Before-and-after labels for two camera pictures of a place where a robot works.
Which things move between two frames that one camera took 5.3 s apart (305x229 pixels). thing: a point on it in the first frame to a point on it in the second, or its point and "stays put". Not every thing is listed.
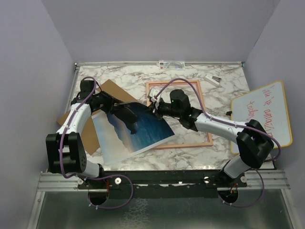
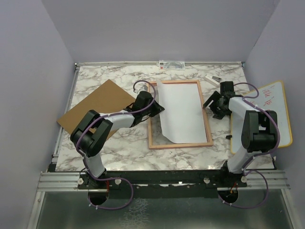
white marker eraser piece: (214, 79) stays put
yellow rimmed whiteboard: (268, 105) stays put
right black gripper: (157, 112) to (219, 114)
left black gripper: (111, 100) to (157, 109)
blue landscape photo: (115, 144) to (182, 120)
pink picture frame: (198, 84) stays put
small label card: (171, 65) stays put
